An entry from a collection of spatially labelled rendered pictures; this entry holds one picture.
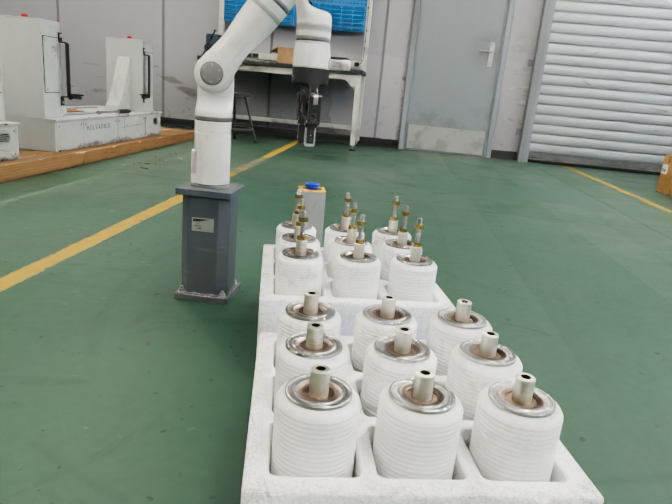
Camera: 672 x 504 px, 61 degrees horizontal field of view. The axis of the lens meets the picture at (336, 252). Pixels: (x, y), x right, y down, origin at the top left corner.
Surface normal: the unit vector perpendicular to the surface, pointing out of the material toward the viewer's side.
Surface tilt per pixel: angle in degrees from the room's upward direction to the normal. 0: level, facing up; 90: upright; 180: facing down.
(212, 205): 94
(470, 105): 90
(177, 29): 90
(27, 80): 90
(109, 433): 0
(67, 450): 0
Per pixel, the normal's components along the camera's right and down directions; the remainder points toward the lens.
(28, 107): -0.11, 0.26
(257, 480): 0.09, -0.96
